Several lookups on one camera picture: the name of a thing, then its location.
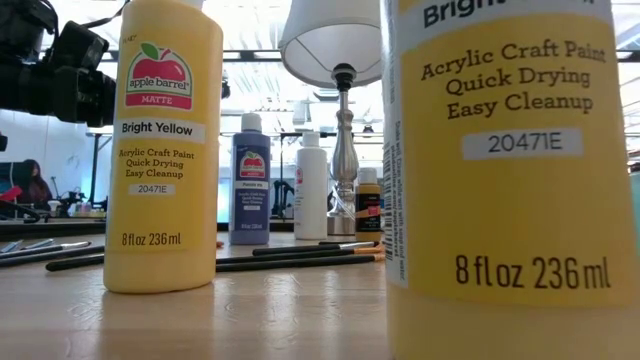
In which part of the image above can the small ochre paint bottle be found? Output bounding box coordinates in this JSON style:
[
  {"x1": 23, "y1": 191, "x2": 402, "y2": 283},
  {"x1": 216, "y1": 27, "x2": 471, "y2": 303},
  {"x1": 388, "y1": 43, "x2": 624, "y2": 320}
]
[{"x1": 355, "y1": 167, "x2": 383, "y2": 244}]

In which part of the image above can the large yellow paint bottle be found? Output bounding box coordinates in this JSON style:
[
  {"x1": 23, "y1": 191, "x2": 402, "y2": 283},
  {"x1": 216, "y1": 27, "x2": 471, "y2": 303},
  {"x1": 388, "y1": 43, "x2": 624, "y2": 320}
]
[
  {"x1": 103, "y1": 0, "x2": 225, "y2": 295},
  {"x1": 380, "y1": 0, "x2": 640, "y2": 360}
]

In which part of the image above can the large blue-violet paint bottle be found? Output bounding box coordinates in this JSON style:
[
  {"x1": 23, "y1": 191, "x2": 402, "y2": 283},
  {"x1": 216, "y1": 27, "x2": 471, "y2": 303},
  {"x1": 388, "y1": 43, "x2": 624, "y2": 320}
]
[{"x1": 228, "y1": 112, "x2": 272, "y2": 246}]

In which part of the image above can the large white paint bottle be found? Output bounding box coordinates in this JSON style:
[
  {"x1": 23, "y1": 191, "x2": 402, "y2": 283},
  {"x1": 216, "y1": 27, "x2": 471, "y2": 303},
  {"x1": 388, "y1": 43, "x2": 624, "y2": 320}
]
[{"x1": 293, "y1": 131, "x2": 329, "y2": 241}]

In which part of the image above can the person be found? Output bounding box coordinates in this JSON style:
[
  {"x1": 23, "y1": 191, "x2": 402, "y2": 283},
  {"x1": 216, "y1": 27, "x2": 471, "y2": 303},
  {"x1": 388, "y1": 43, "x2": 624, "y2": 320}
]
[{"x1": 18, "y1": 158, "x2": 54, "y2": 211}]

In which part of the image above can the black horizontal rig beam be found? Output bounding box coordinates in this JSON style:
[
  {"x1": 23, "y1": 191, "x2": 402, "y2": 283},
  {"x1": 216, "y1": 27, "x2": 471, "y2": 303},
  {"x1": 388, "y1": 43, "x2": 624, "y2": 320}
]
[{"x1": 99, "y1": 48, "x2": 640, "y2": 64}]

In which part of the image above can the black equipment stand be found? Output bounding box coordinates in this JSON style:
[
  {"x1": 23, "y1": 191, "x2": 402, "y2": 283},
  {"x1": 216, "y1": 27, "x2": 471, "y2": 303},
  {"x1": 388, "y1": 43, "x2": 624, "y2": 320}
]
[{"x1": 271, "y1": 130, "x2": 296, "y2": 221}]

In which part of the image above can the silver table lamp white shade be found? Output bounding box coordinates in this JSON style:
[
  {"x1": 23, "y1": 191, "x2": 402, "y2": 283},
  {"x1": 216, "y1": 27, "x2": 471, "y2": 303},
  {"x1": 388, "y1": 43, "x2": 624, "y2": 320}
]
[{"x1": 278, "y1": 0, "x2": 384, "y2": 237}]

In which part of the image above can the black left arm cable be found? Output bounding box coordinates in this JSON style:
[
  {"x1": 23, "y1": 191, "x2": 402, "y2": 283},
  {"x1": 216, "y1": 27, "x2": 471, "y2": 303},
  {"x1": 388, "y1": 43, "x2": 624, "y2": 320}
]
[{"x1": 79, "y1": 0, "x2": 132, "y2": 30}]

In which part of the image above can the clear lamp power cord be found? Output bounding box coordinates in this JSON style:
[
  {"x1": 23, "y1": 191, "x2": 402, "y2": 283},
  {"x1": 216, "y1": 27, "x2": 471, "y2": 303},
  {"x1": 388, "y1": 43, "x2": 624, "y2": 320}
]
[{"x1": 327, "y1": 189, "x2": 346, "y2": 221}]

